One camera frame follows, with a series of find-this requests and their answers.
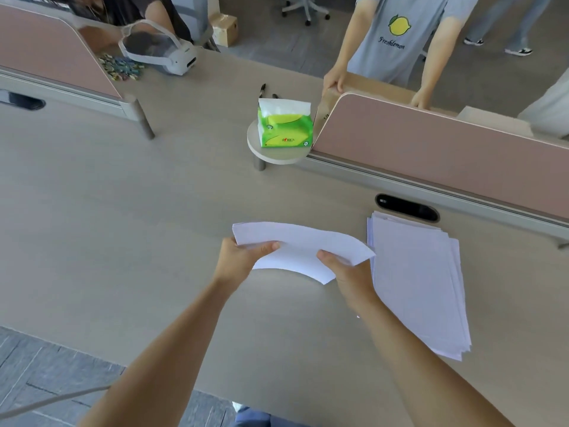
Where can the black pen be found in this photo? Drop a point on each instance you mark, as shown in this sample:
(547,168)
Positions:
(262,90)

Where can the pile of colourful binder clips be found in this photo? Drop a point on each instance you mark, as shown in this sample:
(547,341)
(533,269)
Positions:
(121,67)

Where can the person's left forearm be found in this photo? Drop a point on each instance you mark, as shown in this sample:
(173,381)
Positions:
(153,364)

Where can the round grey desk shelf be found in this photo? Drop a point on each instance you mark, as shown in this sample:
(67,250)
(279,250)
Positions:
(275,151)

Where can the pink desk divider panel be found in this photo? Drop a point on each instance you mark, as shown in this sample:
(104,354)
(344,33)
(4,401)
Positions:
(53,53)
(440,151)

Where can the person's right thumb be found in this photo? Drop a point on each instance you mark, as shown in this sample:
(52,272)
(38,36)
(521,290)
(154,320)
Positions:
(332,260)

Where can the white headset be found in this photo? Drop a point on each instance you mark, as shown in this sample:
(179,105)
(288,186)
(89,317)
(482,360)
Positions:
(160,48)

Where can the person's left thumb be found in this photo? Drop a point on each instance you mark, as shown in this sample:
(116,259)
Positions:
(261,250)

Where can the white paper sheet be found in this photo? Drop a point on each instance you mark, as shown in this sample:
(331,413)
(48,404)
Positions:
(306,248)

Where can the person's blue trousers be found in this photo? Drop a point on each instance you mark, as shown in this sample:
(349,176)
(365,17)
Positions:
(262,418)

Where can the brown cardboard box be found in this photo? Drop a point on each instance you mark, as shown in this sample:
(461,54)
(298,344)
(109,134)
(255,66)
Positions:
(355,91)

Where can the person's left hand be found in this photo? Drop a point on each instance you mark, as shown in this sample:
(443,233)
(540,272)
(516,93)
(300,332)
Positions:
(233,264)

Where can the green tissue pack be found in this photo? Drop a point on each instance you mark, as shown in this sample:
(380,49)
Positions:
(284,126)

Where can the stack of white paper sheets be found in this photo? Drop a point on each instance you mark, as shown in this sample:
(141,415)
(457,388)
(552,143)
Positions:
(418,280)

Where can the person's right forearm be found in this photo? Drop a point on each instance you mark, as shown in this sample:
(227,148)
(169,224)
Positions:
(426,373)

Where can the grey office chair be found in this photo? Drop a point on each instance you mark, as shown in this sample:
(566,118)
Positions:
(306,6)
(195,17)

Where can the person's right hand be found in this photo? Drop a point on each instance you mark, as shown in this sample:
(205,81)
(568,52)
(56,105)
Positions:
(353,282)

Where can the small cardboard box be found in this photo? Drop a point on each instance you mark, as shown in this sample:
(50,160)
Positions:
(223,28)

